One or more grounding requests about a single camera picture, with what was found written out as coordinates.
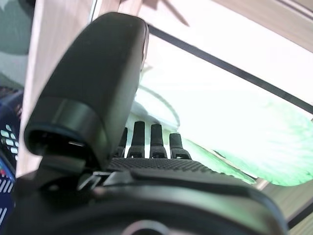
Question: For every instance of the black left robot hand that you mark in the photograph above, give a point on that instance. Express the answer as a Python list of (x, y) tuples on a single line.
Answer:
[(93, 73)]

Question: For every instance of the blue plastic shopping basket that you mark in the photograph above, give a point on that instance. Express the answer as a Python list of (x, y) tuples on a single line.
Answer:
[(7, 195)]

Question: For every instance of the green white napa cabbage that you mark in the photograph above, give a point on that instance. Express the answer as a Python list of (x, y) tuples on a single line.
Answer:
[(244, 147)]

